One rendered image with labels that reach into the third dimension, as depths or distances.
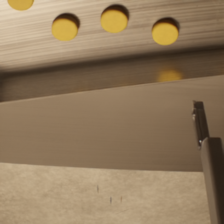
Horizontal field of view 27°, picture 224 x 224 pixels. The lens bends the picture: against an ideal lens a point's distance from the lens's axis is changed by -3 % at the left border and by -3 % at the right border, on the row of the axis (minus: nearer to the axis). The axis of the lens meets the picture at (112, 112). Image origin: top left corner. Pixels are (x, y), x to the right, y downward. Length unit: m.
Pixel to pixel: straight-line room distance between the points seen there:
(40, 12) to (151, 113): 0.08
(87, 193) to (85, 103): 1.40
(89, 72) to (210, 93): 0.06
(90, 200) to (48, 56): 1.46
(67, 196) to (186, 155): 1.40
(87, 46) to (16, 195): 1.48
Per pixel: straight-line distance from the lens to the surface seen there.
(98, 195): 1.63
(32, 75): 0.21
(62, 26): 0.19
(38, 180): 1.59
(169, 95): 0.22
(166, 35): 0.19
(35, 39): 0.20
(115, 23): 0.19
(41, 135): 0.24
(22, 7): 0.19
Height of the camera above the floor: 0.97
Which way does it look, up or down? 46 degrees down
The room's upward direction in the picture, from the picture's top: 180 degrees counter-clockwise
